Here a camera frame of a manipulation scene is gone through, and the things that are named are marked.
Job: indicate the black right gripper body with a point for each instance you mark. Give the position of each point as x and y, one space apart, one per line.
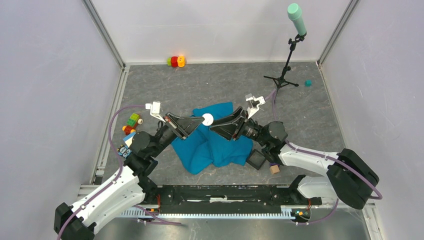
248 128

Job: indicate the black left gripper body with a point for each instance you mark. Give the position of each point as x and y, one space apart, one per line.
173 123

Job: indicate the small white brooch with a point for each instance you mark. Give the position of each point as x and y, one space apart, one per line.
208 119

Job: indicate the teal blue cloth garment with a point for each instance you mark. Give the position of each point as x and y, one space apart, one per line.
205 147

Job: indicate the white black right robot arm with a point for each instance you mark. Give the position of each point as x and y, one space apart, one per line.
341 175

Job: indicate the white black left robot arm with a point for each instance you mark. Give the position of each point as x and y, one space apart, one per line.
129 185

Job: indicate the colourful toy block train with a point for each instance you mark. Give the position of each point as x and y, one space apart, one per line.
133 121

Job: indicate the tan wooden cube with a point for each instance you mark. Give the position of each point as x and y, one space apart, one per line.
274 169

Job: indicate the black tripod microphone stand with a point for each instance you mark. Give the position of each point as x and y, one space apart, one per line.
280 81

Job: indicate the green red orange toy stack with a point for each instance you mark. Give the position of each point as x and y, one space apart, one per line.
176 61

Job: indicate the small teal cube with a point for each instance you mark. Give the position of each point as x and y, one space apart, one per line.
308 83

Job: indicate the mint green microphone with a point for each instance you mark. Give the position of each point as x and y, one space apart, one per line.
294 13

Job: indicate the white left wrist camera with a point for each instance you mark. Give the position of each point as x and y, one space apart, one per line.
155 110

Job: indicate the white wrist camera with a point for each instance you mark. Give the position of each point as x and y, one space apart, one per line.
155 110
253 104

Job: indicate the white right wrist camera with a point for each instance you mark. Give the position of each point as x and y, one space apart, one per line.
253 104

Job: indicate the black square frame lower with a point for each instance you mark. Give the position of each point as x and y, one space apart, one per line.
256 159

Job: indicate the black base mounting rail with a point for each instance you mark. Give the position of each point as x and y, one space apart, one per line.
226 199

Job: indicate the white slotted cable duct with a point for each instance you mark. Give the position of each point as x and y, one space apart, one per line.
282 214

